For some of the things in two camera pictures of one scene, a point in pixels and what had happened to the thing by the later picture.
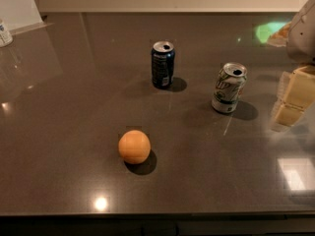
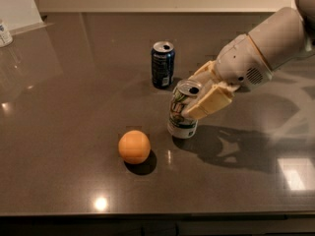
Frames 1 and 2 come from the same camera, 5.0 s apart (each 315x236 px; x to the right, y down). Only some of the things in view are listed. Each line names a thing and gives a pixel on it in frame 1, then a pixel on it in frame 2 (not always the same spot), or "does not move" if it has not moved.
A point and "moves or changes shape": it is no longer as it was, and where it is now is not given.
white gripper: [302, 36] to [242, 62]
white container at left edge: [6, 37] does not move
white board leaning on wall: [19, 9] does not move
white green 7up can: [228, 87] moves or changes shape
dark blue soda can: [162, 63] does not move
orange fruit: [134, 147] does not move
